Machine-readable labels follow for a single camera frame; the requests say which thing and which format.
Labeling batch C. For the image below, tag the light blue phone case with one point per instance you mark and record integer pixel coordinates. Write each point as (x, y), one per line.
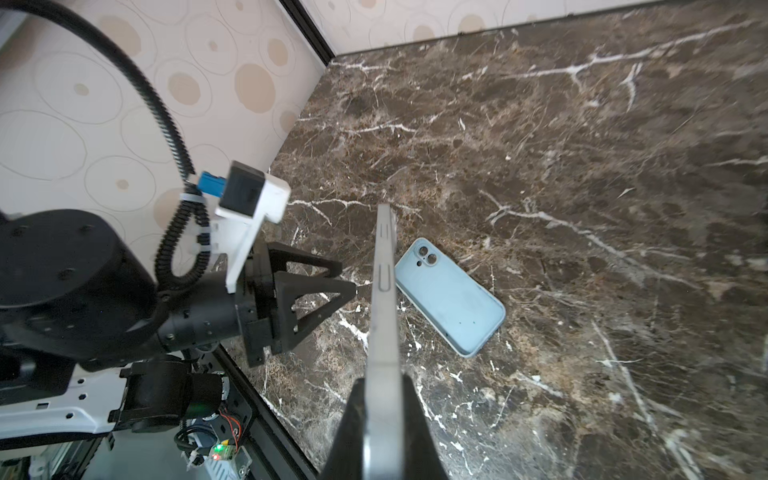
(463, 312)

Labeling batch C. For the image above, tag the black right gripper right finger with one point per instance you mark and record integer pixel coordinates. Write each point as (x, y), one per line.
(422, 461)

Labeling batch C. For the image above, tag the black corner frame post left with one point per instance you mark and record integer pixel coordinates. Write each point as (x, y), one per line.
(303, 21)

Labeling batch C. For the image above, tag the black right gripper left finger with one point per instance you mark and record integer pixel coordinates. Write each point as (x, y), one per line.
(345, 460)

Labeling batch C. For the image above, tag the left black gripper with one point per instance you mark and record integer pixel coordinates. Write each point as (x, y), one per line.
(73, 293)

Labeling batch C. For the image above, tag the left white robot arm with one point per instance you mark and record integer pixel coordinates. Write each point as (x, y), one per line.
(145, 396)

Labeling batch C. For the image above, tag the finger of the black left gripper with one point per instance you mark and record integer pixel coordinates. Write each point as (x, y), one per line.
(281, 255)
(294, 323)

